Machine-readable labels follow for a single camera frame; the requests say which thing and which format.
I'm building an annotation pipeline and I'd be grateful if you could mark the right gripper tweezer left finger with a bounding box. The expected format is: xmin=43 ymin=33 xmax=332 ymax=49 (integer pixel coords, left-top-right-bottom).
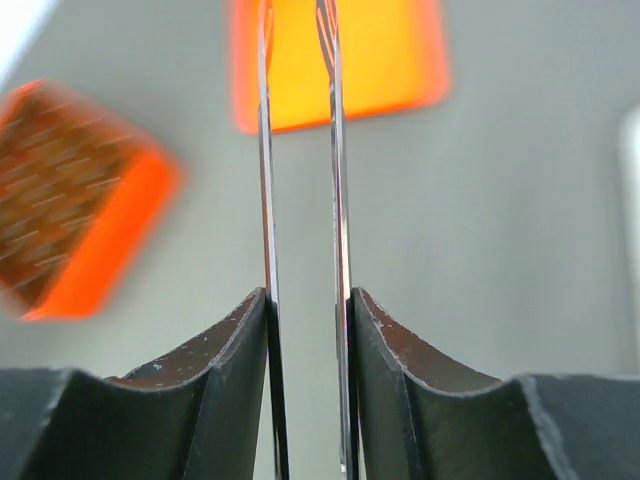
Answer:
xmin=257 ymin=1 xmax=290 ymax=480

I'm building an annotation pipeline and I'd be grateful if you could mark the right gripper tweezer right finger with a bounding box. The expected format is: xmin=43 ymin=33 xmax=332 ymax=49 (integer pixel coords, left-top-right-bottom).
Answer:
xmin=316 ymin=1 xmax=360 ymax=479

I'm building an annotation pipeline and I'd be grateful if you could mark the orange chocolate box with grid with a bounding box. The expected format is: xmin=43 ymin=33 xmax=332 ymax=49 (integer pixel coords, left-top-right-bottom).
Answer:
xmin=1 ymin=79 xmax=183 ymax=322

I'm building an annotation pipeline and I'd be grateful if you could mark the orange box lid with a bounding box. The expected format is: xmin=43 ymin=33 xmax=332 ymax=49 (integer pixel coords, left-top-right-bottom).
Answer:
xmin=229 ymin=1 xmax=451 ymax=134

